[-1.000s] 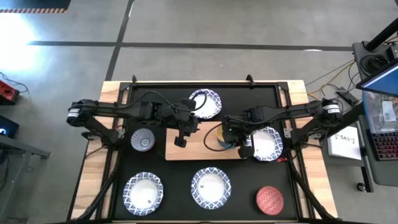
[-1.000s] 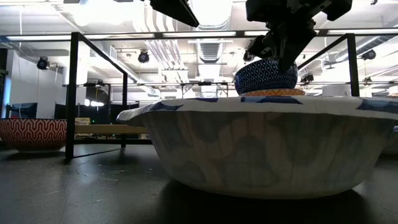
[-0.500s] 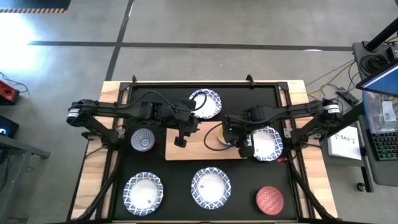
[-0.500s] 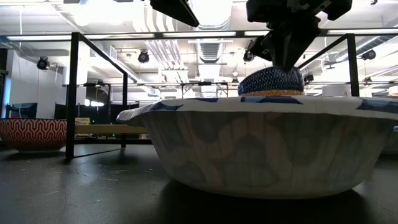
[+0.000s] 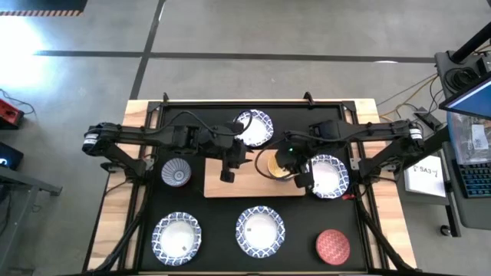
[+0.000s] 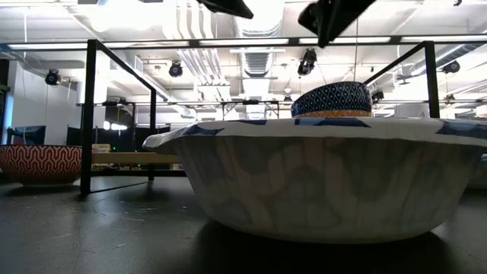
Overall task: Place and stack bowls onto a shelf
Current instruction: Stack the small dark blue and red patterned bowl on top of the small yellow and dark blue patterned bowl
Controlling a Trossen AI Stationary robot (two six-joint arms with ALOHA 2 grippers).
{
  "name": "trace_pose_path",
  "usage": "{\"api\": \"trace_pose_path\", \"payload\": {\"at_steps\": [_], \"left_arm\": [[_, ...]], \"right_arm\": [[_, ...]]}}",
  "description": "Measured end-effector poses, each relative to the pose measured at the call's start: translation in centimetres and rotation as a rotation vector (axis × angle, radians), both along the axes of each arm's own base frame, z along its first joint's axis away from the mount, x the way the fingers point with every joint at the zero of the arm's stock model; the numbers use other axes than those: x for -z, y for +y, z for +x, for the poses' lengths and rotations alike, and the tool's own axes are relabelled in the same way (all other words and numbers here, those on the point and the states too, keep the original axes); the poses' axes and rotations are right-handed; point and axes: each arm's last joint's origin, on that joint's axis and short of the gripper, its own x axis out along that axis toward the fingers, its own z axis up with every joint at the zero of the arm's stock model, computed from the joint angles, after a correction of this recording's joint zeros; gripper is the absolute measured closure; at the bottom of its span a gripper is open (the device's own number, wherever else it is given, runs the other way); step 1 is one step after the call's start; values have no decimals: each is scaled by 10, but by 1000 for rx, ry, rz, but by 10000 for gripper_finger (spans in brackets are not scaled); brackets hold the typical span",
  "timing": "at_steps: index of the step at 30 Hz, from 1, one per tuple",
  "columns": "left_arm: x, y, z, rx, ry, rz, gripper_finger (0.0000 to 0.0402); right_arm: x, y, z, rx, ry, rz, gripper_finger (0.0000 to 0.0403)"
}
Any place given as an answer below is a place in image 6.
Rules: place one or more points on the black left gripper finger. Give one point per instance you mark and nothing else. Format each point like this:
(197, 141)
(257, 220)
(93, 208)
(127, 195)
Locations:
(228, 7)

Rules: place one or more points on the black table mat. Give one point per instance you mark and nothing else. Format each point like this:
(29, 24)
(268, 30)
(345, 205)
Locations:
(114, 236)

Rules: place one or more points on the blue patterned ceramic bowl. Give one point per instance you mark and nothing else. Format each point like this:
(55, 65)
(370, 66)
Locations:
(335, 97)

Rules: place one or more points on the yellow cardboard box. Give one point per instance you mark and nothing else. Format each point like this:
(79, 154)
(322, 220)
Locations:
(100, 148)

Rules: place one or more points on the red patterned ceramic bowl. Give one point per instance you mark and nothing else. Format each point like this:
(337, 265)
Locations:
(42, 163)

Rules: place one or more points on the white cabinet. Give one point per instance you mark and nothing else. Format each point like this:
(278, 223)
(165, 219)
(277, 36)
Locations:
(412, 110)

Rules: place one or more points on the horizontal light bar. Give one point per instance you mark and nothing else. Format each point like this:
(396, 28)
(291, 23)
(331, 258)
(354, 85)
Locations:
(152, 42)

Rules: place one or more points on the black ceiling spotlight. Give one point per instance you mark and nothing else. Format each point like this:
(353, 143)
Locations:
(307, 61)
(175, 70)
(451, 67)
(52, 77)

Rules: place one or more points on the dark background monitor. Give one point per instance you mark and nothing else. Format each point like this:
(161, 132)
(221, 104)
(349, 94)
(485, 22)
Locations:
(28, 135)

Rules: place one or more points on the wooden cutting board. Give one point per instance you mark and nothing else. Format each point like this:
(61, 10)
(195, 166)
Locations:
(89, 114)

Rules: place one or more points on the orange patterned ceramic bowl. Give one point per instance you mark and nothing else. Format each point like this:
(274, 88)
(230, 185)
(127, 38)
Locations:
(335, 113)

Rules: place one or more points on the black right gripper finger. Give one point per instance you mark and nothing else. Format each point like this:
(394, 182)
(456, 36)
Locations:
(338, 15)
(308, 15)

